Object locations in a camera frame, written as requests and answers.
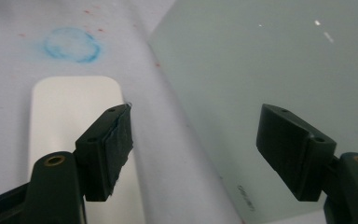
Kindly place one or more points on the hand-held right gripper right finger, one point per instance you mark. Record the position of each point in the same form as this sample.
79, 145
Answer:
292, 152

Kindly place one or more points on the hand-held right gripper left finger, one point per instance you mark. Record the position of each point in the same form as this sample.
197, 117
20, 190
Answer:
101, 155

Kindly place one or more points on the white board eraser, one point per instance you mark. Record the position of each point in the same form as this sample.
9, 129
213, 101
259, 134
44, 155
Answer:
65, 109

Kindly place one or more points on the white drawing board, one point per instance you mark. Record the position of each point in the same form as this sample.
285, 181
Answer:
245, 77

